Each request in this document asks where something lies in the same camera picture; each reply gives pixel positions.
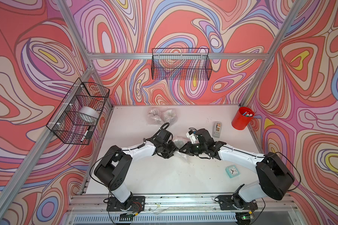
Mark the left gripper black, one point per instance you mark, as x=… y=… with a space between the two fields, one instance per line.
x=173 y=150

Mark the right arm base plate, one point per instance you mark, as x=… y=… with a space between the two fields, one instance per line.
x=230 y=203

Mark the bubble wrap sheet stack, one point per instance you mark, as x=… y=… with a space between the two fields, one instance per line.
x=180 y=142

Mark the black wire basket left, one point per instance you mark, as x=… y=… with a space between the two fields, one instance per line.
x=66 y=123

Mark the black wire basket back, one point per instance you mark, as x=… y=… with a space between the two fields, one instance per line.
x=181 y=64

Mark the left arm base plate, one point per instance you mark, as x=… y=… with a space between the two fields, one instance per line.
x=133 y=203

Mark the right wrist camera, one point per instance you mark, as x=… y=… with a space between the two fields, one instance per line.
x=200 y=136

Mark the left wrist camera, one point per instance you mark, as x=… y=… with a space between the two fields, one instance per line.
x=163 y=135

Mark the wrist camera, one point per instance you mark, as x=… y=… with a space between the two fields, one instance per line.
x=163 y=135
x=200 y=136

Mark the black wire basket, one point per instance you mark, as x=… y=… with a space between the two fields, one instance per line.
x=181 y=64
x=66 y=123

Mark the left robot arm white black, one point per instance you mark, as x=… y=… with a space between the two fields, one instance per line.
x=112 y=168

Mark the red pen holder cup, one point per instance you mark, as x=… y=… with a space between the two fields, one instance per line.
x=242 y=118

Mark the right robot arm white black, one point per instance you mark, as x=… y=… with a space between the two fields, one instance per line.
x=273 y=180

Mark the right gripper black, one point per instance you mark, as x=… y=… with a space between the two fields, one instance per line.
x=188 y=147

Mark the bubble wrap sheet around mug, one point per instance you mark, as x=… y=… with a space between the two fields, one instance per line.
x=154 y=117

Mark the small green alarm clock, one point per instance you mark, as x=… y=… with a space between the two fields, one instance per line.
x=232 y=171

